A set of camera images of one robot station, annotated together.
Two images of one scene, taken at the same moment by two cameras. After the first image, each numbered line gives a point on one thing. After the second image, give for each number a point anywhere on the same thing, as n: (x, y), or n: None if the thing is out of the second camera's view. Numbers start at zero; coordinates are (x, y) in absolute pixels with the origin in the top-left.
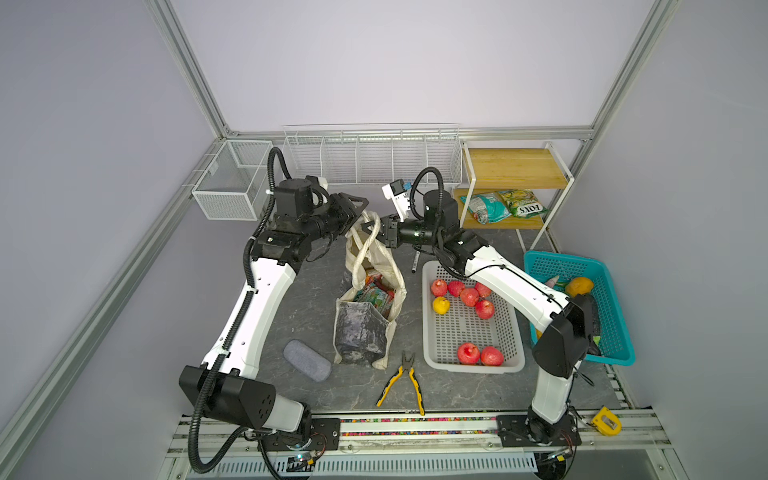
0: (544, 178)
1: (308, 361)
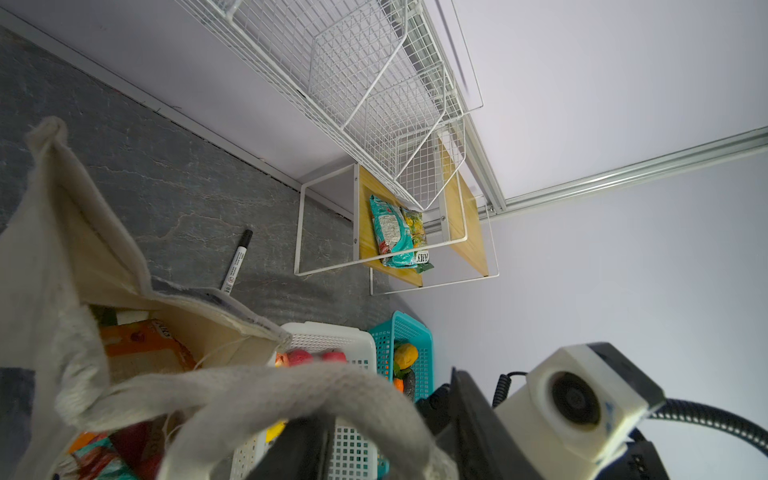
0: (349, 221)
1: None
